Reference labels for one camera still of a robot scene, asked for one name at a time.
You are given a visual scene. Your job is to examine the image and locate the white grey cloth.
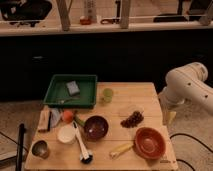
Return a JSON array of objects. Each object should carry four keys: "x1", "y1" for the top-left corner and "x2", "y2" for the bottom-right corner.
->
[{"x1": 50, "y1": 108, "x2": 61, "y2": 127}]

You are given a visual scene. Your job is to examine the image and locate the metal cup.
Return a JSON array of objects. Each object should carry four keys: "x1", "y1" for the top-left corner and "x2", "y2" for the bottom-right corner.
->
[{"x1": 32, "y1": 140, "x2": 50, "y2": 159}]

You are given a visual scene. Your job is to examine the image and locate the wooden block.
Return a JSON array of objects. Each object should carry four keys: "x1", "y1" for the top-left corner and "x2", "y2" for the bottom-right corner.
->
[{"x1": 38, "y1": 107, "x2": 50, "y2": 132}]

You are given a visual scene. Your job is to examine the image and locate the white cup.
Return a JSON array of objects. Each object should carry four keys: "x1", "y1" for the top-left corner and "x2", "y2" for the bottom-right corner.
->
[{"x1": 57, "y1": 125, "x2": 75, "y2": 144}]

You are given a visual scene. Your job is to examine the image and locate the yellow banana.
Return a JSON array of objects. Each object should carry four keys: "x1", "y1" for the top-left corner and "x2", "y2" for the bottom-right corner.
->
[{"x1": 109, "y1": 142, "x2": 133, "y2": 159}]

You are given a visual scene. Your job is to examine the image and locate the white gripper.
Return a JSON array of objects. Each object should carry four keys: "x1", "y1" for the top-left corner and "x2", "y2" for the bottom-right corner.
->
[{"x1": 160, "y1": 101, "x2": 176, "y2": 125}]

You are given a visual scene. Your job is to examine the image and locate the black office chair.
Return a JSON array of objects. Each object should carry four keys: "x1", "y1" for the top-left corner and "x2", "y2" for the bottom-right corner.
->
[{"x1": 0, "y1": 0, "x2": 52, "y2": 27}]

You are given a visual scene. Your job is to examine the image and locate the green plastic cup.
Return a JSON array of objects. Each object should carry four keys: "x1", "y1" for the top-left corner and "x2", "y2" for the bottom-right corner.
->
[{"x1": 102, "y1": 88, "x2": 113, "y2": 103}]

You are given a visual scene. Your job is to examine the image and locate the dark purple bowl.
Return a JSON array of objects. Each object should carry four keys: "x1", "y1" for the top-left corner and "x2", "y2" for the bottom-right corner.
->
[{"x1": 84, "y1": 115, "x2": 109, "y2": 141}]

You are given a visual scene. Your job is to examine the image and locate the red orange bowl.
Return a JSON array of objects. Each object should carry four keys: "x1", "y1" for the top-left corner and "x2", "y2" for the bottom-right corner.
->
[{"x1": 133, "y1": 127, "x2": 166, "y2": 160}]

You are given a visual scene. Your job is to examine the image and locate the red object on shelf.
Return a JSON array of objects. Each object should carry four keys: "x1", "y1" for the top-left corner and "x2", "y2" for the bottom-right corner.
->
[{"x1": 79, "y1": 16, "x2": 91, "y2": 25}]

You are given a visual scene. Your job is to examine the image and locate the white handled dish brush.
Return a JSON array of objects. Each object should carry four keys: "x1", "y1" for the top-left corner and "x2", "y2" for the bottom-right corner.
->
[{"x1": 73, "y1": 122, "x2": 93, "y2": 164}]

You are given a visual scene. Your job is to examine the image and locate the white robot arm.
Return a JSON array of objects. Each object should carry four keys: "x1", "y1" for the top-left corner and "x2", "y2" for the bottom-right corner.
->
[{"x1": 158, "y1": 62, "x2": 213, "y2": 125}]

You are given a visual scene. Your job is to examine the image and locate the metal fork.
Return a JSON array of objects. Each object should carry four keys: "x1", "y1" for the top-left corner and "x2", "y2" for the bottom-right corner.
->
[{"x1": 57, "y1": 97, "x2": 79, "y2": 104}]

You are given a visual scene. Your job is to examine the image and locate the black floor cable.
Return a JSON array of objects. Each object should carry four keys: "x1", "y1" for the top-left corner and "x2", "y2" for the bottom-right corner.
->
[{"x1": 169, "y1": 132, "x2": 213, "y2": 171}]

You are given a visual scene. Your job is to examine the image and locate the grey blue sponge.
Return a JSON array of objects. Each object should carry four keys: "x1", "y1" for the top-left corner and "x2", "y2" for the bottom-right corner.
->
[{"x1": 66, "y1": 81, "x2": 80, "y2": 95}]

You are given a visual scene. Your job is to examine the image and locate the black pole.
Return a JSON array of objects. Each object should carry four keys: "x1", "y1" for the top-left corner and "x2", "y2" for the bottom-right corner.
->
[{"x1": 15, "y1": 123, "x2": 25, "y2": 171}]

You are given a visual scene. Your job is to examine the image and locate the bunch of dark grapes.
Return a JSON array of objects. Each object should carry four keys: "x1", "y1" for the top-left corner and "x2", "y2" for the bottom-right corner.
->
[{"x1": 121, "y1": 111, "x2": 144, "y2": 128}]

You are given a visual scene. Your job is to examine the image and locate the green plastic tray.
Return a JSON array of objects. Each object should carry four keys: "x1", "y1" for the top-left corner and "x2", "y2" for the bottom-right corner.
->
[{"x1": 43, "y1": 74, "x2": 97, "y2": 108}]

